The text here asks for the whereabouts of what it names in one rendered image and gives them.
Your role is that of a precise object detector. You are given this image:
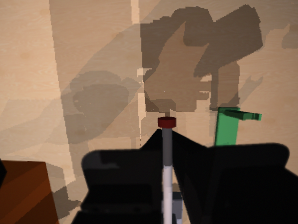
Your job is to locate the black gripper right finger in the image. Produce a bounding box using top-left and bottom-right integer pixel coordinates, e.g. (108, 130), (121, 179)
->
(172, 130), (289, 224)

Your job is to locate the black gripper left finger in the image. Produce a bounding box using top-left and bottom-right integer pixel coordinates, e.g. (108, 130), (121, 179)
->
(81, 129), (163, 217)

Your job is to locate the grey metal pin with dark red head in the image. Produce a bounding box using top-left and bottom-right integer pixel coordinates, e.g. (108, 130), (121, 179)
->
(158, 117), (176, 224)

